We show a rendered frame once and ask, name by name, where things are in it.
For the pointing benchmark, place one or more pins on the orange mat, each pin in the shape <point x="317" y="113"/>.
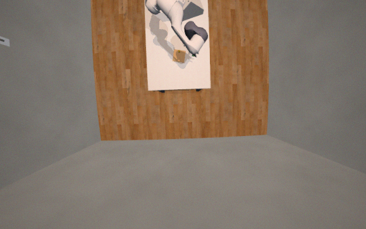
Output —
<point x="179" y="57"/>

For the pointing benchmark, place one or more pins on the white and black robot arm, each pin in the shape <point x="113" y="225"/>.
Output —
<point x="194" y="36"/>

